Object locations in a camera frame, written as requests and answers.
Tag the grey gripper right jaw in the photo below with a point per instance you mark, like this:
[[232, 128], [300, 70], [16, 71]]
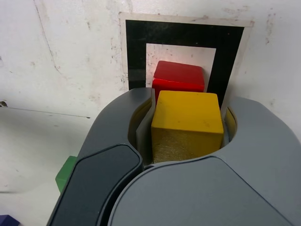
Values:
[[200, 193]]

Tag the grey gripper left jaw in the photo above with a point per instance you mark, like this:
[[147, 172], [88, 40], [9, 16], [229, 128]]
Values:
[[105, 164]]

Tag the green cube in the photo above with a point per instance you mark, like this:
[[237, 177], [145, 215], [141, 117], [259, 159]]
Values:
[[65, 174]]

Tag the yellow cube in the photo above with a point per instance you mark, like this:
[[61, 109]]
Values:
[[185, 117]]

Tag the red cube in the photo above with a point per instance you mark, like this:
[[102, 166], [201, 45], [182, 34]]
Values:
[[178, 75]]

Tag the black tape square outline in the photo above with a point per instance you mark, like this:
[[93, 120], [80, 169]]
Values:
[[183, 33]]

